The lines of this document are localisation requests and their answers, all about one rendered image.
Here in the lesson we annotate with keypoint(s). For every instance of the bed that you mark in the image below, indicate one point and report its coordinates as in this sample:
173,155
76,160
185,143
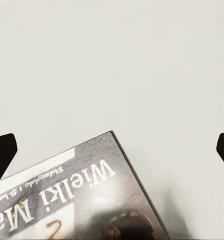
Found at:
150,70

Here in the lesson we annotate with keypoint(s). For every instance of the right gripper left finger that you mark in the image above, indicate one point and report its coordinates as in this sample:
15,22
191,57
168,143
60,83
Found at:
8,150

